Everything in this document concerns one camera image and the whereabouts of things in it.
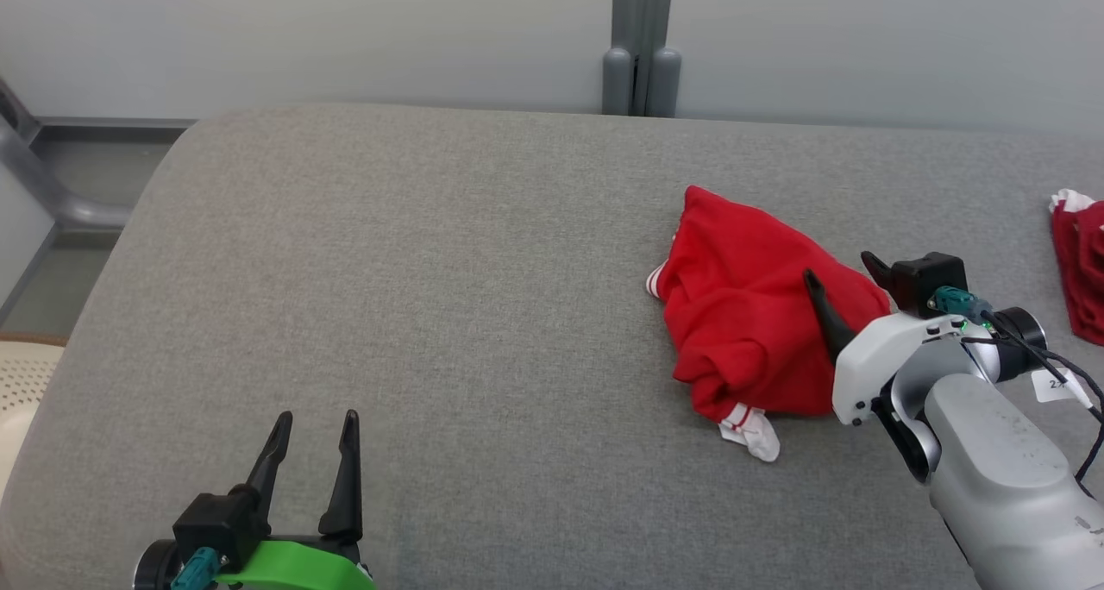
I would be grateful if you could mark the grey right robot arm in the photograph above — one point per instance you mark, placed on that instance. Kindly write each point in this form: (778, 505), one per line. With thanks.
(1009, 478)

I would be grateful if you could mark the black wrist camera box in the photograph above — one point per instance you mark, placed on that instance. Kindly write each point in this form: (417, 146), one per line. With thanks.
(927, 275)
(220, 525)

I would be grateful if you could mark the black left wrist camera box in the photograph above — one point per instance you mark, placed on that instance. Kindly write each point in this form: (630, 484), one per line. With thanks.
(220, 525)

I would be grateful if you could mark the red shorts with white stripes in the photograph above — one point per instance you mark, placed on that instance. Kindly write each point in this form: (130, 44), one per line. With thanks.
(1085, 271)

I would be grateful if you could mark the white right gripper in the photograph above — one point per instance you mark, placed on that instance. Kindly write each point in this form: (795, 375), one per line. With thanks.
(871, 357)

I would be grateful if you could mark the grey metal post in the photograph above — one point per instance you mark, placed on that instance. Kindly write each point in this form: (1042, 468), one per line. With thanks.
(642, 38)

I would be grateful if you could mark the grey metal pipe rail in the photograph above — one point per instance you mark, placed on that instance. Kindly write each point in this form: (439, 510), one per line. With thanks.
(52, 193)

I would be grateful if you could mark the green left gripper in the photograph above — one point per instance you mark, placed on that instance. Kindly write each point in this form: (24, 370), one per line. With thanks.
(302, 564)

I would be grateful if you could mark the cream perforated laundry basket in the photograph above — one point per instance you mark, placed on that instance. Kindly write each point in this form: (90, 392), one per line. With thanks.
(21, 400)

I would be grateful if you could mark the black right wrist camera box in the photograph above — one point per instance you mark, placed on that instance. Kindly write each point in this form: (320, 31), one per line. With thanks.
(927, 275)

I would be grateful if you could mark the red Bulls 23 jersey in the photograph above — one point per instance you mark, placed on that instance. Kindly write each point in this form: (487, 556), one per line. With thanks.
(742, 314)

